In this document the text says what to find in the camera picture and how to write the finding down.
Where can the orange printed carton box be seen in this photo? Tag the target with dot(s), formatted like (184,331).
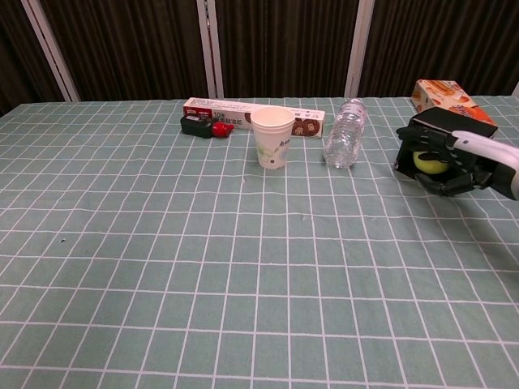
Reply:
(446,97)

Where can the long baking paper box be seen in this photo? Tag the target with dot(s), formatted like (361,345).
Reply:
(227,111)

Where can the black and red tool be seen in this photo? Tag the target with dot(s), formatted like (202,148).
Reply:
(200,125)

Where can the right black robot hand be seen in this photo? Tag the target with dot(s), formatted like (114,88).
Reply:
(470,162)

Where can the white screen frame post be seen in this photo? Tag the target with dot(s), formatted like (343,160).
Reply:
(211,48)
(52,48)
(359,46)

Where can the black open cardboard box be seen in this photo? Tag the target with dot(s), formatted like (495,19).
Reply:
(442,121)

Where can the clear plastic water bottle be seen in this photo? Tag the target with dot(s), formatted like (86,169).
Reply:
(344,135)

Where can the white paper cup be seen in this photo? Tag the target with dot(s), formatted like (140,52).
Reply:
(273,139)

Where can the green checkered tablecloth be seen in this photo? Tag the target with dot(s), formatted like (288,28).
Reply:
(162,263)

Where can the yellow tennis ball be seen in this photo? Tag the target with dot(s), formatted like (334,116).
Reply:
(430,162)

